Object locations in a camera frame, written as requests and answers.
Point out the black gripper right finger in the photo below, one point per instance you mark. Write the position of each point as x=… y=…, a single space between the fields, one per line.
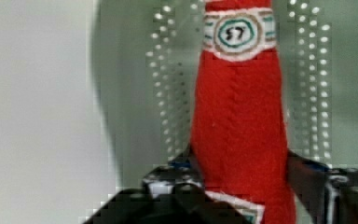
x=330 y=195

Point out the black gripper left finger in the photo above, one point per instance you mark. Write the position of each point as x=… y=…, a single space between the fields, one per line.
x=172 y=193

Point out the red plush ketchup bottle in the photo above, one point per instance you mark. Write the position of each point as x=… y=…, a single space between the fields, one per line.
x=238 y=132

